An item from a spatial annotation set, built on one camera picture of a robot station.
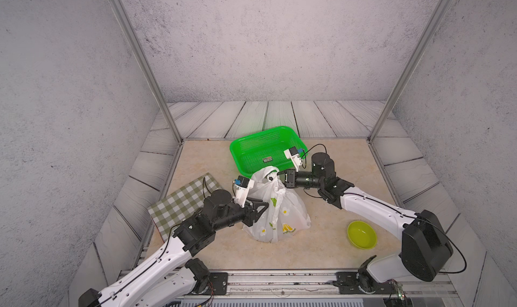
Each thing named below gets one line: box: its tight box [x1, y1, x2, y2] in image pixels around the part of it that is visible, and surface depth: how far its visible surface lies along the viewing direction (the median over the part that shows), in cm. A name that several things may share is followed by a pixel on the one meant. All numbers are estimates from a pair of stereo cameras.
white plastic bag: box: [242, 166, 312, 244], surface depth 77 cm
